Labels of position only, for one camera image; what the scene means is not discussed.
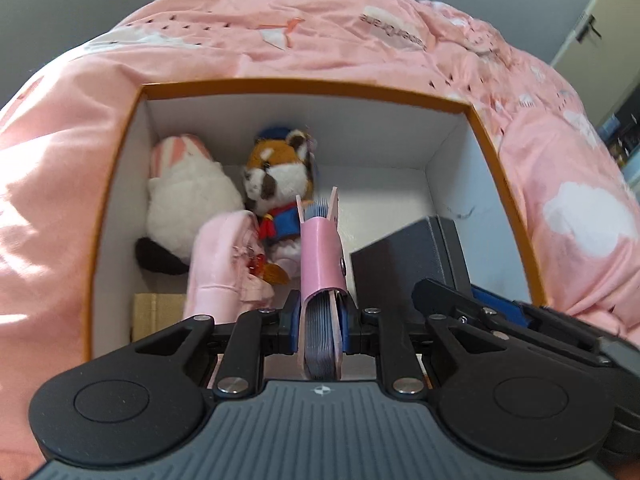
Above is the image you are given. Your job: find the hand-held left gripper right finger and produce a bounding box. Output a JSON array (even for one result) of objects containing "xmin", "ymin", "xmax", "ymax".
[{"xmin": 340, "ymin": 292, "xmax": 507, "ymax": 397}]

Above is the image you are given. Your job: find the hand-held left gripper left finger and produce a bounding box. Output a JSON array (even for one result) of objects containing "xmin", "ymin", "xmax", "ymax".
[{"xmin": 132, "ymin": 292, "xmax": 303, "ymax": 397}]

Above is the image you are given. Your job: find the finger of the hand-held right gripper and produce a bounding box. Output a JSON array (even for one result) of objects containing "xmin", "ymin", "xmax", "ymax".
[
  {"xmin": 412, "ymin": 277, "xmax": 532, "ymax": 337},
  {"xmin": 472, "ymin": 285, "xmax": 532, "ymax": 330}
]

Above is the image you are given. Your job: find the dark grey box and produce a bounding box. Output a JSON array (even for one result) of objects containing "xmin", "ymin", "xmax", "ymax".
[{"xmin": 349, "ymin": 215, "xmax": 474, "ymax": 349}]

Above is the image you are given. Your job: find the pink pouch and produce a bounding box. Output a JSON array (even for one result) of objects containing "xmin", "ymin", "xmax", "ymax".
[{"xmin": 182, "ymin": 209, "xmax": 277, "ymax": 322}]

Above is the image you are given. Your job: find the small brown cardboard box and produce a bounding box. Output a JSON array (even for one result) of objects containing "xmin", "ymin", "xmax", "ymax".
[{"xmin": 130, "ymin": 292, "xmax": 189, "ymax": 344}]

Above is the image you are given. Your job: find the red panda plush toy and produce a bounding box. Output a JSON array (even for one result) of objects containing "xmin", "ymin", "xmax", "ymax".
[{"xmin": 242, "ymin": 127, "xmax": 321, "ymax": 284}]

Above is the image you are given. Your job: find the white and pink plush toy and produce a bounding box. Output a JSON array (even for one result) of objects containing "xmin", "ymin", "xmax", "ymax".
[{"xmin": 135, "ymin": 133, "xmax": 246, "ymax": 276}]

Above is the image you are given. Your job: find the orange cardboard box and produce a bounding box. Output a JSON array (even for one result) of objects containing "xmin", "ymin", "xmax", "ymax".
[{"xmin": 82, "ymin": 77, "xmax": 549, "ymax": 362}]

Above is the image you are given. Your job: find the dark shelf with items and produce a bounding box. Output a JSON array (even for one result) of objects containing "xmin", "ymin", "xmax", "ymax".
[{"xmin": 596, "ymin": 109, "xmax": 640, "ymax": 173}]

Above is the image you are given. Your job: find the pink printed blanket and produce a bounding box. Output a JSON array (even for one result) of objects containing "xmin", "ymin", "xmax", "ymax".
[{"xmin": 0, "ymin": 0, "xmax": 640, "ymax": 467}]

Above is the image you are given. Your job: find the black door handle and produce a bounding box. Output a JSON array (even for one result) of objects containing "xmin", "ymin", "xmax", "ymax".
[{"xmin": 574, "ymin": 9, "xmax": 604, "ymax": 45}]

